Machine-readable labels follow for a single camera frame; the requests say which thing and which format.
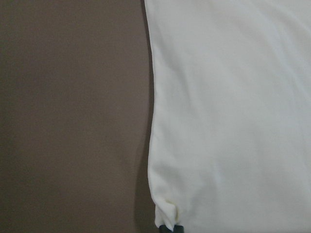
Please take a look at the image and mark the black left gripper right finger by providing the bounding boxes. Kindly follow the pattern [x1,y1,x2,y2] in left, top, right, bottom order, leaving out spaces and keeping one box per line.
[173,225,184,233]

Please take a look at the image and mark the cream long-sleeve cat shirt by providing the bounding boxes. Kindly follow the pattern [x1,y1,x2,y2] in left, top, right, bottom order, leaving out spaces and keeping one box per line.
[145,0,311,233]

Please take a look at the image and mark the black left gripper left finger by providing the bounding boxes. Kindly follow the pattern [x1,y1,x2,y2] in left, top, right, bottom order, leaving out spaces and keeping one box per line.
[159,225,172,233]

